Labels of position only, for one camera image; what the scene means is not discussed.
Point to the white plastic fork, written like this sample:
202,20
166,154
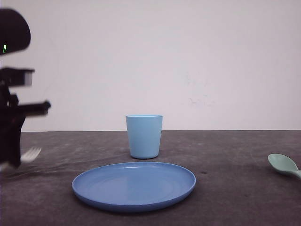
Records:
26,157

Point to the light blue plastic cup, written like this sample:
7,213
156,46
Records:
144,135

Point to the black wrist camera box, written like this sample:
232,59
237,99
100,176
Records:
16,76

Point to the blue plastic plate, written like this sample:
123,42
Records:
133,187

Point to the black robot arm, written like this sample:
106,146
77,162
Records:
15,36

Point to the mint green plastic spoon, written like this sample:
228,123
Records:
284,165

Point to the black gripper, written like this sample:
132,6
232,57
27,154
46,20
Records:
10,124

